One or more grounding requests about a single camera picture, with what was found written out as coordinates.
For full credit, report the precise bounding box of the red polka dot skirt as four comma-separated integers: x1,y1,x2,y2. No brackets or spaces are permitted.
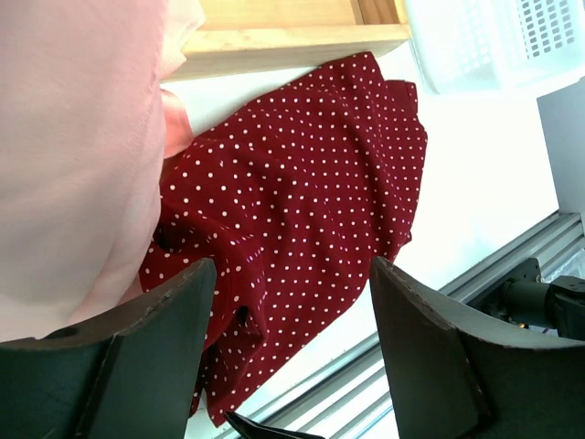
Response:
140,53,428,425

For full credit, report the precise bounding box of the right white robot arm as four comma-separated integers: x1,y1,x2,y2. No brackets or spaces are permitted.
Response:
468,258,584,340

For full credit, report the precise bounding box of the salmon pink garment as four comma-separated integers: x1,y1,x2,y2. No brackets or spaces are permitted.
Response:
1,1,205,341

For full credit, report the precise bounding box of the white plastic basket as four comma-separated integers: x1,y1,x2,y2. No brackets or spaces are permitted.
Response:
406,0,584,97

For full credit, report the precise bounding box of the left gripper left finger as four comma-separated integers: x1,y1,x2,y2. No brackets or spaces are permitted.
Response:
1,259,216,438

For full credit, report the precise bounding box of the wooden clothes rack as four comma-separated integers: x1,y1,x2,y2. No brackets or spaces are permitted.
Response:
169,0,410,80

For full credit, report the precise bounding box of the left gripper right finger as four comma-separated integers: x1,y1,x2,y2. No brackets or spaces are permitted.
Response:
370,257,584,438

